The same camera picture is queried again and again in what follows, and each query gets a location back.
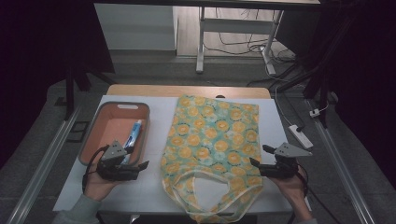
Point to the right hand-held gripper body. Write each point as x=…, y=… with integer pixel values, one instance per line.
x=285, y=165

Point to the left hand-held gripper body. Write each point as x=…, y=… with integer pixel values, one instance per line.
x=113, y=166

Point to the blue and white toothpaste tube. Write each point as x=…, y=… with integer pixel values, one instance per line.
x=134, y=133

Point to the orange basket with grey rim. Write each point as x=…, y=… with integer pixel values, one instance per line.
x=106, y=130

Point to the lemon print cloth bag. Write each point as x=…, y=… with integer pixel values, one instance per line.
x=211, y=137

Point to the person's left hand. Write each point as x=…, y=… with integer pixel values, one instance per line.
x=99, y=185

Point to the person's right hand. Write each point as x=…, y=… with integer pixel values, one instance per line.
x=294, y=189

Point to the white table mat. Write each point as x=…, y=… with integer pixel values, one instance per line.
x=155, y=186

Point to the white power strip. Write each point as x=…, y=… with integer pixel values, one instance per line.
x=300, y=136

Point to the black floor plate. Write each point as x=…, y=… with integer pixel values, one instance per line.
x=77, y=132

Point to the small white adapter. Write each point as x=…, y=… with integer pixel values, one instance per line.
x=314, y=112

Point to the black stand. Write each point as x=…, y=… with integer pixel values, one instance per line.
x=70, y=93
x=323, y=77

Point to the wooden table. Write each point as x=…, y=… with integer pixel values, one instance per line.
x=186, y=90

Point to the white cabinet panel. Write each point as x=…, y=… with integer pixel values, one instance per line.
x=134, y=26

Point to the metal floor rail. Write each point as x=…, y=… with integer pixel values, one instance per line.
x=342, y=168
x=43, y=165

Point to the white desk frame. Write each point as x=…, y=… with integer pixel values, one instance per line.
x=232, y=26

